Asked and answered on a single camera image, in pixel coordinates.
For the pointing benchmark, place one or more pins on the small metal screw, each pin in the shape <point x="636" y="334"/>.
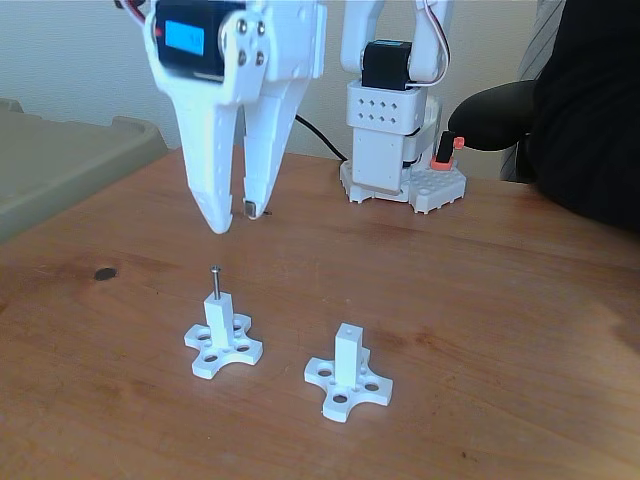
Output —
<point x="216" y="285"/>

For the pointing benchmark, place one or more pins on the olive plastic bin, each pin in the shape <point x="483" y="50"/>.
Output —
<point x="60" y="165"/>

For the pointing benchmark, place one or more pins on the white cross-base peg stand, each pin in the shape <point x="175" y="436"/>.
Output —
<point x="347" y="355"/>
<point x="220" y="320"/>

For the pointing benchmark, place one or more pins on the orange black table clamp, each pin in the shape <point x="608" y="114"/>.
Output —
<point x="444" y="150"/>

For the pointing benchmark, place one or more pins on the black chair armrest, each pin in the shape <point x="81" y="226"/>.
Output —
<point x="492" y="115"/>

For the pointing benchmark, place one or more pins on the person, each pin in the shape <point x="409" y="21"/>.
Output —
<point x="590" y="125"/>

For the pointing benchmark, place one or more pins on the brown wooden post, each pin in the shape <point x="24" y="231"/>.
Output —
<point x="239" y="127"/>

